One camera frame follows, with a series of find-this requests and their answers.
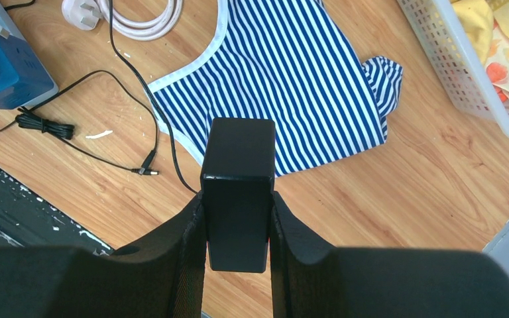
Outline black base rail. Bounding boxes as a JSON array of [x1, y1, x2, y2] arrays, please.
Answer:
[[0, 168, 113, 256]]

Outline pink coiled cable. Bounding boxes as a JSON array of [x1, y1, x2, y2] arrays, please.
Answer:
[[61, 0, 185, 42]]

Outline white plastic basket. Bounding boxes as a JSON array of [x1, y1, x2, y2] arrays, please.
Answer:
[[397, 0, 509, 138]]

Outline blue cube charger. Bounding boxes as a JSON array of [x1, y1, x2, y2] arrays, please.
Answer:
[[0, 35, 58, 109]]

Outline blue striped shirt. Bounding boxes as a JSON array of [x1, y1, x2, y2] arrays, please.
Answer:
[[149, 1, 404, 176]]

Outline black adapter with cable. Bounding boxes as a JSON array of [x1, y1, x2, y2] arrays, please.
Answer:
[[0, 70, 160, 176]]

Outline yellow clothes in basket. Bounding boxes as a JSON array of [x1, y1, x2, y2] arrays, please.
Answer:
[[450, 0, 509, 102]]

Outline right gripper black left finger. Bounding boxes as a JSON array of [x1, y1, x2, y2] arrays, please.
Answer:
[[0, 197, 206, 317]]

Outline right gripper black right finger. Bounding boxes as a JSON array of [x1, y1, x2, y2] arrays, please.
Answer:
[[270, 193, 509, 317]]

